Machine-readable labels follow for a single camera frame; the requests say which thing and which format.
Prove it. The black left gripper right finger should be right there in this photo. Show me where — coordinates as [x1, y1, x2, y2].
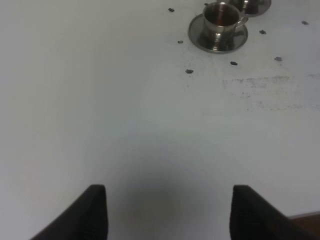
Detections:
[229, 185, 314, 240]

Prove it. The front stainless steel saucer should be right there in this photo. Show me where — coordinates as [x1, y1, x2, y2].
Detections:
[187, 13, 250, 54]

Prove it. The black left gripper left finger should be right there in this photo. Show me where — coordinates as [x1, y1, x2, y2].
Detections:
[33, 184, 109, 240]

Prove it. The front stainless steel teacup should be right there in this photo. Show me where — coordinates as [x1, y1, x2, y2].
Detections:
[202, 2, 249, 35]

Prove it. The rear stainless steel teacup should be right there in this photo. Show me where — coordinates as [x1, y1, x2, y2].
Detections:
[217, 0, 259, 11]

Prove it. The stainless steel teacup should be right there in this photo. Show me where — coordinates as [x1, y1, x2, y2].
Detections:
[217, 0, 259, 11]
[202, 2, 249, 35]

